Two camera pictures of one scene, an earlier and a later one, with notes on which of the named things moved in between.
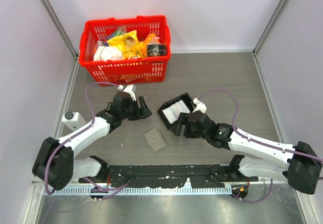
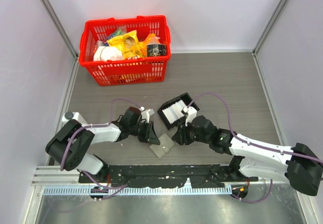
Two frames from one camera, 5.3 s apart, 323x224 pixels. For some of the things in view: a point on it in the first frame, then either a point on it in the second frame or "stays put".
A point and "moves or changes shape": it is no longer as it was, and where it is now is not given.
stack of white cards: [173, 111] stays put
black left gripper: [144, 112] to [150, 135]
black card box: [187, 100] stays put
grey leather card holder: [155, 140] moves or changes shape
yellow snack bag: [128, 43] stays put
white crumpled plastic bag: [103, 53] stays put
